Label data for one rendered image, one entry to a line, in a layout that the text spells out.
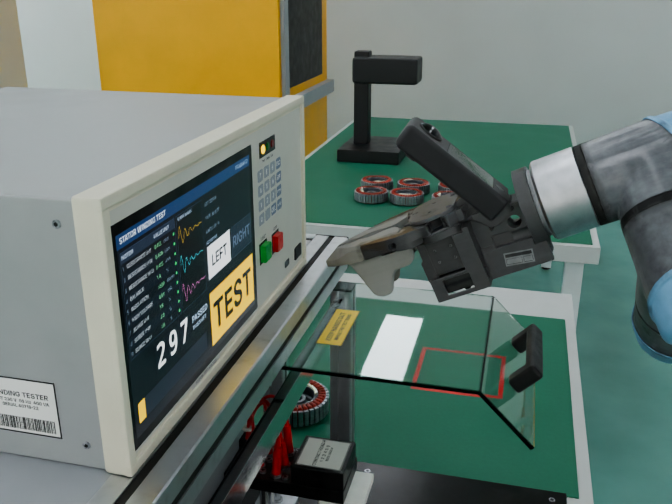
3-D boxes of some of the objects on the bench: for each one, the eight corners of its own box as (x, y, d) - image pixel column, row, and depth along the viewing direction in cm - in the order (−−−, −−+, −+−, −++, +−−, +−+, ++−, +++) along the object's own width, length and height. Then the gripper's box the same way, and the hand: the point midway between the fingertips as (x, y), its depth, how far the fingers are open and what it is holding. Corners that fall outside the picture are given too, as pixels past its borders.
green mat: (565, 320, 162) (565, 319, 162) (579, 499, 106) (579, 498, 106) (167, 279, 184) (167, 278, 183) (7, 410, 128) (7, 409, 128)
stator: (281, 437, 120) (281, 417, 119) (252, 405, 129) (251, 386, 128) (341, 417, 126) (341, 398, 124) (309, 387, 135) (309, 369, 133)
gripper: (558, 269, 65) (343, 337, 72) (556, 236, 73) (362, 300, 81) (523, 179, 63) (306, 258, 71) (525, 156, 71) (330, 229, 79)
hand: (336, 252), depth 75 cm, fingers closed
